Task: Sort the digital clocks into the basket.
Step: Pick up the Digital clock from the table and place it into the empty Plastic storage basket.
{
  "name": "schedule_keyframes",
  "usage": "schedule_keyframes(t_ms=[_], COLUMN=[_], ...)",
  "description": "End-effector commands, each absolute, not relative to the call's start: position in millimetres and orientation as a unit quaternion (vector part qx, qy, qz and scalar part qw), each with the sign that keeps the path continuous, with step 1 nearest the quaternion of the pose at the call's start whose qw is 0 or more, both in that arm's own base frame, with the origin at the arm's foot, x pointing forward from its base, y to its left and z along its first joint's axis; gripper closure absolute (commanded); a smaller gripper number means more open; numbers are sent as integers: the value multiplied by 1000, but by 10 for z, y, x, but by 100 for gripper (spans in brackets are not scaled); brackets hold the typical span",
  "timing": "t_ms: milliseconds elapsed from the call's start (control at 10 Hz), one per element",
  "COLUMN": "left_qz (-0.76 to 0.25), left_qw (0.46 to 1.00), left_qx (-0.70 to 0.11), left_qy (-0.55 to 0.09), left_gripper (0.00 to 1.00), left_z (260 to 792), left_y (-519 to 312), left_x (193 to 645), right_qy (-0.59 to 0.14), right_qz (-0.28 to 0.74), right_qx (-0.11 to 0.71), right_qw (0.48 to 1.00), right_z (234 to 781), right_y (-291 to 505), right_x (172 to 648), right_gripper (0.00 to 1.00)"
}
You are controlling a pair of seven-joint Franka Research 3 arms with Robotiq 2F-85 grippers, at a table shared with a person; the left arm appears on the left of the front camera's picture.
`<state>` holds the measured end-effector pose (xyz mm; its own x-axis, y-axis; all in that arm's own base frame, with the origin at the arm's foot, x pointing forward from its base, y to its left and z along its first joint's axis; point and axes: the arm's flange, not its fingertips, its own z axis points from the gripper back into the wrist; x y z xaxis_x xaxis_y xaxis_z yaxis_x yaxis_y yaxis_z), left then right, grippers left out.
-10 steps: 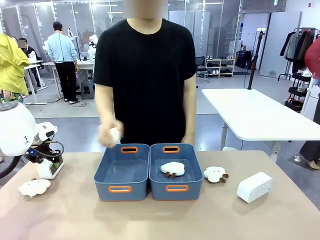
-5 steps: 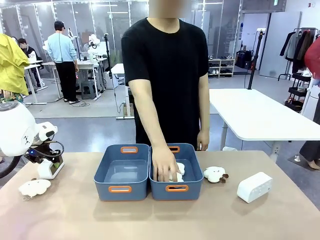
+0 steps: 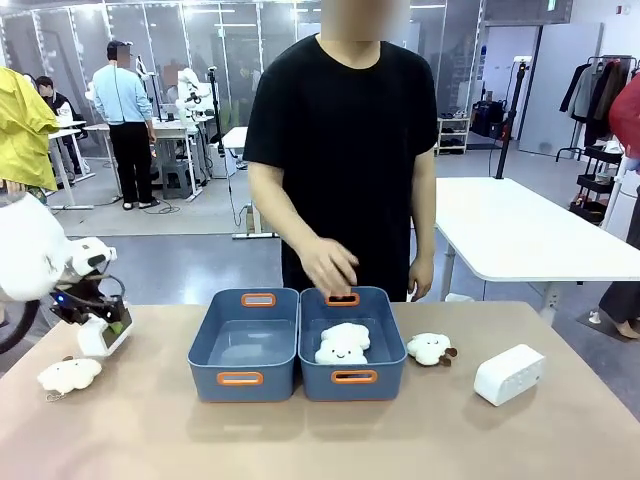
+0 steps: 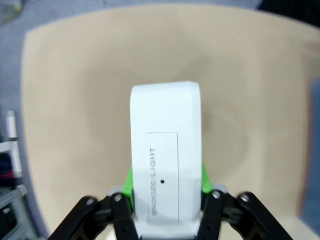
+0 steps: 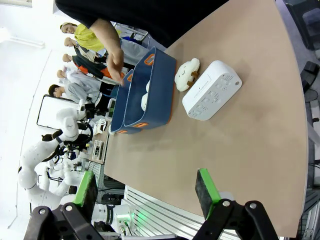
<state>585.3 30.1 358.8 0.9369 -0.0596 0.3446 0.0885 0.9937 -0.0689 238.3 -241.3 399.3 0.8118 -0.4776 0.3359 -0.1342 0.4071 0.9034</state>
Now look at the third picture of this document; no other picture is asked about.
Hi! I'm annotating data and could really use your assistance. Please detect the white shoe rack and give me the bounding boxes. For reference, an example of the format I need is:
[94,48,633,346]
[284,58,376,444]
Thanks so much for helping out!
[436,116,472,155]

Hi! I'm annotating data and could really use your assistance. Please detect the seated person in dark clothes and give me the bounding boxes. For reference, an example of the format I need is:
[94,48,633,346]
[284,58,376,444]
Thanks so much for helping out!
[34,75,84,176]

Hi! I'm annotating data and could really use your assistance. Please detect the white cloud plush with keychain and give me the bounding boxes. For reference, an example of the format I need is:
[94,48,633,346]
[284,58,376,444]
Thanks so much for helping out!
[37,355,104,404]

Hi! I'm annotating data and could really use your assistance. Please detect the blue basket orange handles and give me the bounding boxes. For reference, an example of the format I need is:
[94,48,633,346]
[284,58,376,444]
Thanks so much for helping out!
[187,287,301,404]
[297,285,408,403]

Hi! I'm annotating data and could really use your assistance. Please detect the white standing desk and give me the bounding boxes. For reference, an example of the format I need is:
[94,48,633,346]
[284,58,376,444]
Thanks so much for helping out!
[219,125,281,240]

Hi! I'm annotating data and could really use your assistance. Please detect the white cloud plush brown tags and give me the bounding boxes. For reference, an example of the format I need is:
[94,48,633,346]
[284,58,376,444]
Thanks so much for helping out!
[405,332,459,369]

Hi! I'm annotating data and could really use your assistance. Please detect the clothes rack with coats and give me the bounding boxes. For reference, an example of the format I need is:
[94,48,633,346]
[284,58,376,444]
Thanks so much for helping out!
[555,54,640,162]

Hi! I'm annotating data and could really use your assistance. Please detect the person's right hand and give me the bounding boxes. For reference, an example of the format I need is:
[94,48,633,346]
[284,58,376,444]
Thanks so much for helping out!
[298,236,361,302]

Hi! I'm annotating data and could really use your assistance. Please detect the person's left hand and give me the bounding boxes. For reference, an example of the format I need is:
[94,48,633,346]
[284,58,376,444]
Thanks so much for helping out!
[407,253,436,303]

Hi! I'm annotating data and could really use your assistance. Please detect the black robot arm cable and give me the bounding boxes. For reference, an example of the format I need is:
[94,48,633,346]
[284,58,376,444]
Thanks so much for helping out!
[0,298,42,355]

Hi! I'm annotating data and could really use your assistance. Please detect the white desk with legs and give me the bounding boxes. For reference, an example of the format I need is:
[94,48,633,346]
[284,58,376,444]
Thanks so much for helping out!
[47,119,96,211]

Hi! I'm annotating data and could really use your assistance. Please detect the large white table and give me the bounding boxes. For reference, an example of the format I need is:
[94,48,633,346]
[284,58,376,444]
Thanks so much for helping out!
[433,176,640,327]

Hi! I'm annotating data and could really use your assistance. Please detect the bystander in dark trousers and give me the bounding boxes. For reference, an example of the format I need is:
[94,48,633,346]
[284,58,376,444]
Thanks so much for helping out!
[597,184,640,342]

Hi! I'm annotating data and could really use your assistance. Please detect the black utility cart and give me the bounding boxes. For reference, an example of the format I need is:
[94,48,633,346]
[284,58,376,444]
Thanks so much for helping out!
[568,143,627,226]

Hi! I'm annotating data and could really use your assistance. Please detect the person's black t-shirt torso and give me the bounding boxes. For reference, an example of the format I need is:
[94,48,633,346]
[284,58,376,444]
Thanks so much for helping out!
[242,34,440,303]

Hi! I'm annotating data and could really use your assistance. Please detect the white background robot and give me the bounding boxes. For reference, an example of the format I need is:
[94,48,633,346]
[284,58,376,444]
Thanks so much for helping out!
[174,67,214,132]

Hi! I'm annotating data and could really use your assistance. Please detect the black tripod stand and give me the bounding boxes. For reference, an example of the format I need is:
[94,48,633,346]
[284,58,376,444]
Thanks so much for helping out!
[493,56,532,181]

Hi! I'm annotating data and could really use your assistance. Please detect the yellow jacket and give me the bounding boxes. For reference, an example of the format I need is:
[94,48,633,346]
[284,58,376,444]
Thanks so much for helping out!
[0,66,62,192]

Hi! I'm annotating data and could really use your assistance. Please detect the white digital clock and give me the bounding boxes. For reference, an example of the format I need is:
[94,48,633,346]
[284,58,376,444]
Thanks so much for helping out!
[77,310,134,359]
[473,343,547,408]

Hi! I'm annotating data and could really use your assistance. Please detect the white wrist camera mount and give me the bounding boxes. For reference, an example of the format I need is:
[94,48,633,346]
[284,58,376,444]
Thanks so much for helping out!
[63,237,119,282]

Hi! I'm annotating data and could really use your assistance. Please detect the person in light blue shirt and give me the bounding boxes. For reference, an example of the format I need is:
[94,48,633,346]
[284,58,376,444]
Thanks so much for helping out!
[92,40,161,211]

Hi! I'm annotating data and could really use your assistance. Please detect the red jacket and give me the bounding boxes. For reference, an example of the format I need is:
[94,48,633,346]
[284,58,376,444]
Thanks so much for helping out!
[607,73,640,154]

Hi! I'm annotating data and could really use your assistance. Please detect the grey plastic stool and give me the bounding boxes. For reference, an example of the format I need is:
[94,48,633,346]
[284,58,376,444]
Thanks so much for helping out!
[160,159,196,201]

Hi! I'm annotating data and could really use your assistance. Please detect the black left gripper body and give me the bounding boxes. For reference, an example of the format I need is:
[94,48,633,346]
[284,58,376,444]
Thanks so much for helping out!
[49,274,132,327]

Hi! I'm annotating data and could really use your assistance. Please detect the person's right forearm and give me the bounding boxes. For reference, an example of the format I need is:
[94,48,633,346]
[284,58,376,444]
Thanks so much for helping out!
[247,160,326,251]

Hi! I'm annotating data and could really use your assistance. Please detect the white smiling cloud plush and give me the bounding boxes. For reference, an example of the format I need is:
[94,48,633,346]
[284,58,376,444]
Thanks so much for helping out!
[314,339,369,366]

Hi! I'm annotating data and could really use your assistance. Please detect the person's left forearm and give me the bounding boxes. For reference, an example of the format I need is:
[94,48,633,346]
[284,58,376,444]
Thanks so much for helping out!
[409,145,437,261]

